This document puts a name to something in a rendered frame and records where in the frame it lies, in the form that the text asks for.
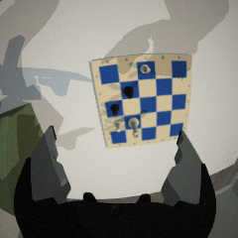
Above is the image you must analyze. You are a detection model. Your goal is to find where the white pawn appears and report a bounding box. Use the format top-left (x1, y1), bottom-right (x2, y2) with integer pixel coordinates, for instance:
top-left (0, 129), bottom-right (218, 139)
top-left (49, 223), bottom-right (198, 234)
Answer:
top-left (140, 64), bottom-right (151, 73)
top-left (114, 120), bottom-right (122, 132)

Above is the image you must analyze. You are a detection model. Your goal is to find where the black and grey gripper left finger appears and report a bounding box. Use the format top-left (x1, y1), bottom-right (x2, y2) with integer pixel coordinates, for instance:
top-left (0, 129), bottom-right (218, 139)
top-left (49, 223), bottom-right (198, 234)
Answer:
top-left (14, 126), bottom-right (71, 238)

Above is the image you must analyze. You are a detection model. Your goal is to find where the blue and cream chessboard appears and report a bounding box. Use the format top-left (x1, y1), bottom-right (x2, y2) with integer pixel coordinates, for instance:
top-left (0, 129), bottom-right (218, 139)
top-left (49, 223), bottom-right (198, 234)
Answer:
top-left (91, 55), bottom-right (191, 149)

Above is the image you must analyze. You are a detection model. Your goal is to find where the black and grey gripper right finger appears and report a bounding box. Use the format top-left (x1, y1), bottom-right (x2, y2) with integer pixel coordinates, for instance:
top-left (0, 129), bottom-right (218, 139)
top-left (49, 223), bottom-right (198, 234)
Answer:
top-left (161, 131), bottom-right (216, 238)

